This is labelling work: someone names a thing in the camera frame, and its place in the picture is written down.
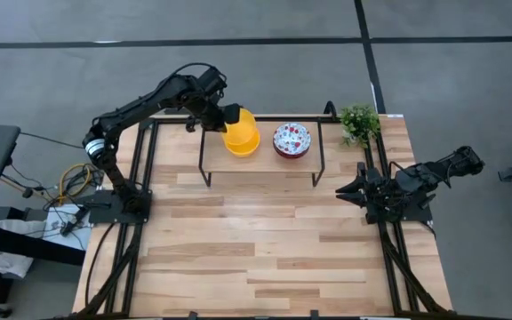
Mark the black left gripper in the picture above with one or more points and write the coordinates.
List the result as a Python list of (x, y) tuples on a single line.
[(231, 113)]

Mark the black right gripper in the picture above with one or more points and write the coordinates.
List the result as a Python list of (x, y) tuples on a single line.
[(376, 195)]

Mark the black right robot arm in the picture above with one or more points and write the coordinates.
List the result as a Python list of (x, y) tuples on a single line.
[(456, 164)]

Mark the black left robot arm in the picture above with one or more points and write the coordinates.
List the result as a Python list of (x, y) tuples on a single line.
[(149, 102)]

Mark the wooden shelf black metal legs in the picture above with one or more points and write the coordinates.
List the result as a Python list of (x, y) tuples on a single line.
[(247, 164)]

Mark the black flat bar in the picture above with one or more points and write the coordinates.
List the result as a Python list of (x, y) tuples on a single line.
[(173, 110)]

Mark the small green plant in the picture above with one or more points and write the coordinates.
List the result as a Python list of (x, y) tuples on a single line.
[(360, 124)]

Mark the black curved hook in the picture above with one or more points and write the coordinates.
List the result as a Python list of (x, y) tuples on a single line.
[(330, 109)]

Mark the black power adapter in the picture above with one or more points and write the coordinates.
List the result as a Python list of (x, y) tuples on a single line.
[(67, 229)]

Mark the black low bench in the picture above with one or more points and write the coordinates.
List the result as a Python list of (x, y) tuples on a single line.
[(38, 251)]

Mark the white cloth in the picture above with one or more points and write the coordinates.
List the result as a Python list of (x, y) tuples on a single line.
[(20, 227)]

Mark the crumpled white bag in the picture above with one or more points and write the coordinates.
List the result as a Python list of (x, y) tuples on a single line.
[(7, 264)]

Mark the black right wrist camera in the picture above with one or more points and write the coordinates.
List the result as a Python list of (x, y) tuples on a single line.
[(361, 169)]

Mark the black metal table frame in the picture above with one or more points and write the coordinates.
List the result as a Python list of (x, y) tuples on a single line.
[(282, 119)]

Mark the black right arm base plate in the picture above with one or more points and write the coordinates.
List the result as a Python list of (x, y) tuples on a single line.
[(420, 215)]

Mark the small black edge bracket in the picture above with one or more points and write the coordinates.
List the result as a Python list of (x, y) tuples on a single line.
[(314, 314), (193, 315)]

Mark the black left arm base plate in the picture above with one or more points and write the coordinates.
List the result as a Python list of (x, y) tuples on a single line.
[(105, 213)]

